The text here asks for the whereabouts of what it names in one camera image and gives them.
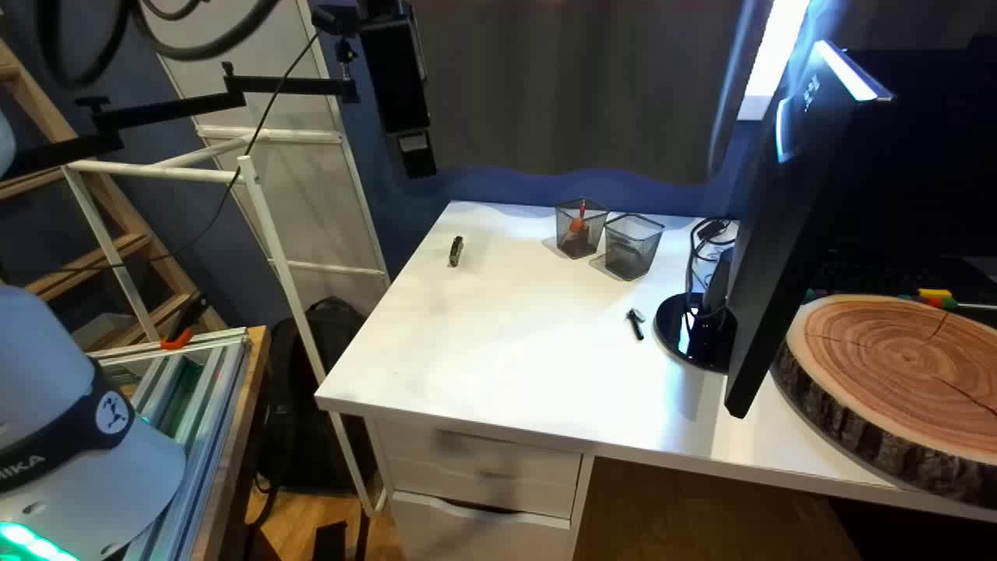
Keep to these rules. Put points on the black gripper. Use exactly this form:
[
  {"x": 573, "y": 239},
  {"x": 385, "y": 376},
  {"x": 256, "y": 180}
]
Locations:
[{"x": 394, "y": 72}]

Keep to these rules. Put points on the small black pen-like object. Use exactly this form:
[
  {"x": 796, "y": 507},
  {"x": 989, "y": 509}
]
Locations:
[{"x": 633, "y": 325}]

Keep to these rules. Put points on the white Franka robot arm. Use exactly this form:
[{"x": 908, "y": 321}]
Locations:
[{"x": 42, "y": 383}]

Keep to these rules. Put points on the black clip with gold trim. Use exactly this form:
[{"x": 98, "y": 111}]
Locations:
[{"x": 456, "y": 251}]

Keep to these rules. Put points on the white metal ladder rack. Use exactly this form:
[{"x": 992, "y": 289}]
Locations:
[{"x": 281, "y": 206}]

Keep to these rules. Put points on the orange pen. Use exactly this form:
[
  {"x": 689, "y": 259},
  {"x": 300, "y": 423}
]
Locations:
[{"x": 582, "y": 212}]

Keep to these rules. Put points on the mesh pen cup with orange item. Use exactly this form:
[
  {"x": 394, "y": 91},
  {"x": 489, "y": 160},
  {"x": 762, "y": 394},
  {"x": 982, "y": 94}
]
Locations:
[{"x": 578, "y": 235}]

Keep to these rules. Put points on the grey curtain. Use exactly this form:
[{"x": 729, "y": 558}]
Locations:
[{"x": 582, "y": 82}]

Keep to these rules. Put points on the empty dark mesh pen cup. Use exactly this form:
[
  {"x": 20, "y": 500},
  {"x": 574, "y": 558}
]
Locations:
[{"x": 632, "y": 251}]

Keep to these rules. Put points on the black bicycle tyre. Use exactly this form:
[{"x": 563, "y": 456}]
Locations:
[{"x": 208, "y": 33}]

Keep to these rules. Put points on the black backpack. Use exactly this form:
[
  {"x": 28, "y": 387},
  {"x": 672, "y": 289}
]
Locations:
[{"x": 307, "y": 405}]

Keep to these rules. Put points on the round glossy black monitor base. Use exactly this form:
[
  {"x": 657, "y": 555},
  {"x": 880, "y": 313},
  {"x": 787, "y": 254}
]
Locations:
[{"x": 689, "y": 331}]

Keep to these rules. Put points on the white desk drawer unit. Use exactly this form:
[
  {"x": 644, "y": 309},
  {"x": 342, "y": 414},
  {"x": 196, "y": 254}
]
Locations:
[{"x": 477, "y": 479}]

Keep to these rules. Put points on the glass top side table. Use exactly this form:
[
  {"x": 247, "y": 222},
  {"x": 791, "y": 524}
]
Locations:
[{"x": 199, "y": 436}]

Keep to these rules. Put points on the round wooden tree slice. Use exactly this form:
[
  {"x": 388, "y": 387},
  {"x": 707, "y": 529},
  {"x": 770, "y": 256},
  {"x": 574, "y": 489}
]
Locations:
[{"x": 905, "y": 383}]

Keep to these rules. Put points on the coloured markers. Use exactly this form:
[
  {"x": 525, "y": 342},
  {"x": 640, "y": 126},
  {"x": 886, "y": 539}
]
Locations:
[{"x": 937, "y": 296}]

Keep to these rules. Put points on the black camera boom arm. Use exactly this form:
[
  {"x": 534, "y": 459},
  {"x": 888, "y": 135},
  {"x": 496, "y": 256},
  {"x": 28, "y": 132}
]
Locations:
[{"x": 188, "y": 99}]

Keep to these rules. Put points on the wooden shelf frame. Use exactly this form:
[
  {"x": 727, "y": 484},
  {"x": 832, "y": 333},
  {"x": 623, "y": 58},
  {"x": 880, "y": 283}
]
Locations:
[{"x": 96, "y": 239}]

